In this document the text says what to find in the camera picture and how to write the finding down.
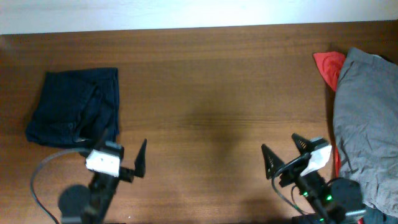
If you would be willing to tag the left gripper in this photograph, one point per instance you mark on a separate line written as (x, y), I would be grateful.
(128, 174)

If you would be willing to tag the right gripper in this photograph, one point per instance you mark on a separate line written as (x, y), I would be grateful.
(277, 162)

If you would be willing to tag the grey shorts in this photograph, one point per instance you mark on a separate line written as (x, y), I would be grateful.
(365, 127)

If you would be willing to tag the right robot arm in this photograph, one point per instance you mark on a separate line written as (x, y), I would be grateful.
(338, 200)

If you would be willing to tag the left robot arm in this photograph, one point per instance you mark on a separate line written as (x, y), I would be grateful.
(90, 204)

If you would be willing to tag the dark navy folded garment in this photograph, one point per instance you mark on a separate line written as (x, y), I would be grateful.
(76, 108)

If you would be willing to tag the red garment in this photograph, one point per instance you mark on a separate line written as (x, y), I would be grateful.
(329, 65)

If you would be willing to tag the black garment with white print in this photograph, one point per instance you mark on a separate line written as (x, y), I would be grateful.
(375, 216)

